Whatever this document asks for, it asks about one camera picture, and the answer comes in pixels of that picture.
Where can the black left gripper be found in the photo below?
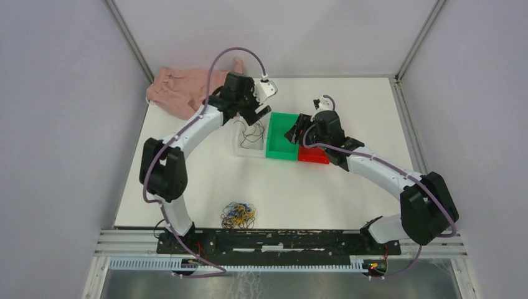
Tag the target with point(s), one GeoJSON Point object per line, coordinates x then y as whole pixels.
{"type": "Point", "coordinates": [251, 116]}

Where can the pink cloth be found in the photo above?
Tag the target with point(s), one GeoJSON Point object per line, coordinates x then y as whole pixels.
{"type": "Point", "coordinates": [180, 92]}

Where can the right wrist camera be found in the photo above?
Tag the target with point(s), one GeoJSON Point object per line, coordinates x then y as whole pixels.
{"type": "Point", "coordinates": [324, 103]}

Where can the red plastic bin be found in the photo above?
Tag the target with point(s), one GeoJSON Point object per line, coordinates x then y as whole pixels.
{"type": "Point", "coordinates": [312, 155]}

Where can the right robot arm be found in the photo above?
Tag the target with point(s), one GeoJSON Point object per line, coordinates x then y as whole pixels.
{"type": "Point", "coordinates": [427, 210]}

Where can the green plastic bin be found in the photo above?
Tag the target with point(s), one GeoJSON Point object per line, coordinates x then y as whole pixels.
{"type": "Point", "coordinates": [277, 145]}

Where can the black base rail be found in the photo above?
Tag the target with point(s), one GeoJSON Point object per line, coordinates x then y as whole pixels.
{"type": "Point", "coordinates": [259, 247]}

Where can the clear plastic bin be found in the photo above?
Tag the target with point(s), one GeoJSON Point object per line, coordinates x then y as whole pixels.
{"type": "Point", "coordinates": [250, 141]}

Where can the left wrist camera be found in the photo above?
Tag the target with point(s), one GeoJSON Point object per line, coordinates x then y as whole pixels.
{"type": "Point", "coordinates": [264, 89]}

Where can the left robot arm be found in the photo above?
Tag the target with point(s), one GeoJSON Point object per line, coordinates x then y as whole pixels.
{"type": "Point", "coordinates": [163, 171]}

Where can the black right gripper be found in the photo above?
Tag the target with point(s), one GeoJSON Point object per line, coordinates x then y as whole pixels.
{"type": "Point", "coordinates": [292, 134]}

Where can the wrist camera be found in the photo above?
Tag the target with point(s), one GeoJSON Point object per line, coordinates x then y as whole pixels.
{"type": "Point", "coordinates": [264, 89]}
{"type": "Point", "coordinates": [324, 103]}

